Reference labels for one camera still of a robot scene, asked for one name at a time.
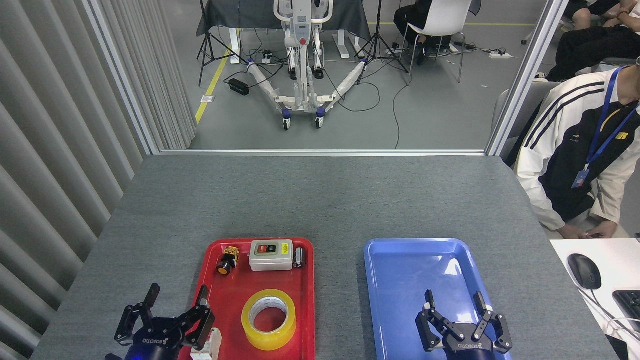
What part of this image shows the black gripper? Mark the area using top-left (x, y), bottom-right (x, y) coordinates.
top-left (415, 289), bottom-right (514, 360)
top-left (114, 282), bottom-right (216, 360)

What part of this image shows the yellow tape roll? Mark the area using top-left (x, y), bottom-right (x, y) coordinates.
top-left (241, 289), bottom-right (297, 351)

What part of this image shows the person's right hand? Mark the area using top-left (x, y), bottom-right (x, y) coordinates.
top-left (557, 223), bottom-right (591, 240)

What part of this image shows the person's left hand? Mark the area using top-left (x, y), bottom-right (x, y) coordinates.
top-left (586, 220), bottom-right (621, 240)

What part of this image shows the red plastic tray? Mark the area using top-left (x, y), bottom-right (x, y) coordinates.
top-left (179, 237), bottom-right (317, 360)

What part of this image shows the blue plastic tray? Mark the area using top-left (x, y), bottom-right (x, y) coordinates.
top-left (363, 238), bottom-right (513, 360)

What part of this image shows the yellow and black push button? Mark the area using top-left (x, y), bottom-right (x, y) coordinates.
top-left (216, 245), bottom-right (240, 276)

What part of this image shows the black computer mouse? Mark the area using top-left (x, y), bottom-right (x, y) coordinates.
top-left (567, 253), bottom-right (602, 291)

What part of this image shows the black keyboard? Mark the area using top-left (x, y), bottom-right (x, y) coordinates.
top-left (612, 290), bottom-right (640, 333)

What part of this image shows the white desk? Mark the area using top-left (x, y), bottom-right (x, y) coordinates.
top-left (550, 238), bottom-right (640, 360)

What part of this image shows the grey chair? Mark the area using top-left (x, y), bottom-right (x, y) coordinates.
top-left (491, 81), bottom-right (562, 161)

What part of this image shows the black tripod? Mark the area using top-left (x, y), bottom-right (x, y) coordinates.
top-left (355, 0), bottom-right (412, 86)
top-left (196, 0), bottom-right (248, 87)

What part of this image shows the person in black trousers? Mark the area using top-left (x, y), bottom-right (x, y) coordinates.
top-left (534, 25), bottom-right (640, 82)

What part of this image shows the white chair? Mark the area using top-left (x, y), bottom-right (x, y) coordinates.
top-left (400, 0), bottom-right (473, 84)

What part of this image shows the person on white chair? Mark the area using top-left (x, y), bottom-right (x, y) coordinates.
top-left (393, 0), bottom-right (483, 66)

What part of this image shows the table with dark cloth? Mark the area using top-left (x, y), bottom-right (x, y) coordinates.
top-left (196, 0), bottom-right (372, 65)

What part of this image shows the white stand on wheels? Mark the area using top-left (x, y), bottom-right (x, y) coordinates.
top-left (246, 0), bottom-right (373, 131)

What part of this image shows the person with bare knees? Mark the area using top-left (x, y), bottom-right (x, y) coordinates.
top-left (564, 0), bottom-right (640, 30)

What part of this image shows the white two-button switch box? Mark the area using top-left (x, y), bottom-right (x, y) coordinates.
top-left (249, 239), bottom-right (294, 272)

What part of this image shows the mouse cable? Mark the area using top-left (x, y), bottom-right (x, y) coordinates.
top-left (580, 287), bottom-right (640, 332)

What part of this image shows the person with blue lanyard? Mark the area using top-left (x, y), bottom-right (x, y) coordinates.
top-left (514, 50), bottom-right (640, 240)

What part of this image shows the black floor cable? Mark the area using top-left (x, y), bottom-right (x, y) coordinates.
top-left (392, 74), bottom-right (414, 150)

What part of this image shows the silver frame rail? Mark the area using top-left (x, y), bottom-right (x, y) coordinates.
top-left (150, 148), bottom-right (488, 157)

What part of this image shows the silver frame post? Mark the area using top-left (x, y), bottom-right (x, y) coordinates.
top-left (485, 0), bottom-right (571, 157)
top-left (82, 0), bottom-right (161, 156)

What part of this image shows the blue lanyard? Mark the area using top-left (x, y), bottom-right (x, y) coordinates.
top-left (585, 65), bottom-right (640, 171)

